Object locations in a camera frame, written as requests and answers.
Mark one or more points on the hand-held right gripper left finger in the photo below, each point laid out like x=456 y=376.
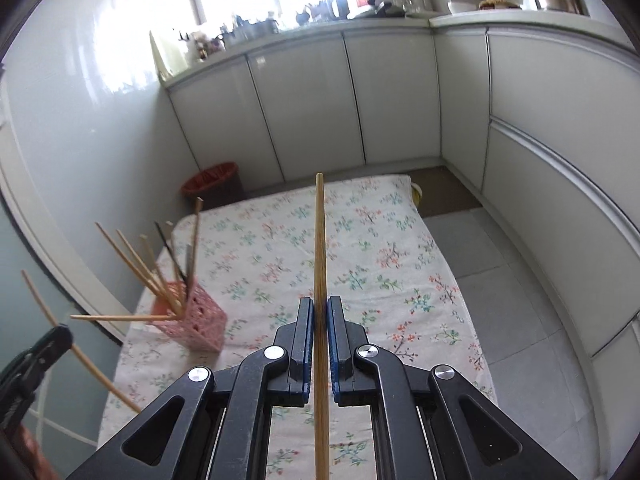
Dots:
x=306 y=345

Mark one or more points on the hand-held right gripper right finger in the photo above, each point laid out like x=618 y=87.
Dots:
x=335 y=345

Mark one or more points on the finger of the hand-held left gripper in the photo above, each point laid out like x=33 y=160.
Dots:
x=50 y=345

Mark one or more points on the pink plastic basket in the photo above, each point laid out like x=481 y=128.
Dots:
x=195 y=320

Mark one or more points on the thick wooden chopstick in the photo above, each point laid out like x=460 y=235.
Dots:
x=157 y=268

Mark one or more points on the grey chopstick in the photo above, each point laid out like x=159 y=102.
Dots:
x=189 y=260

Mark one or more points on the black chopstick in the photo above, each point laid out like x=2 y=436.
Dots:
x=169 y=250
x=172 y=237

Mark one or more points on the person's left hand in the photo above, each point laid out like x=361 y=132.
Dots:
x=35 y=455

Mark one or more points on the floral tablecloth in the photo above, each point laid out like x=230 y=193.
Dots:
x=375 y=285

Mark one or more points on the yellow round object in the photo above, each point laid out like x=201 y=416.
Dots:
x=417 y=194

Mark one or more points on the red trash bin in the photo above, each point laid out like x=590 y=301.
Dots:
x=212 y=180

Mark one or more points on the white kitchen cabinets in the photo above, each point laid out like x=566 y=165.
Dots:
x=400 y=100

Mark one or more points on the pale leaning board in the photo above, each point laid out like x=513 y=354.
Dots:
x=167 y=57

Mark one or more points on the row of windowsill clutter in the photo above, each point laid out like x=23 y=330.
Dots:
x=260 y=22

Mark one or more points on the stacked pans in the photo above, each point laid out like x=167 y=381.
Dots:
x=384 y=6

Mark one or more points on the glass pitcher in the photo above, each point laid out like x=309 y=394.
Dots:
x=421 y=0

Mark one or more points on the white bowl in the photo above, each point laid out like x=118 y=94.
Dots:
x=462 y=7

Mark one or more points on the basket of bread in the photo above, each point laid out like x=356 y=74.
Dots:
x=497 y=4

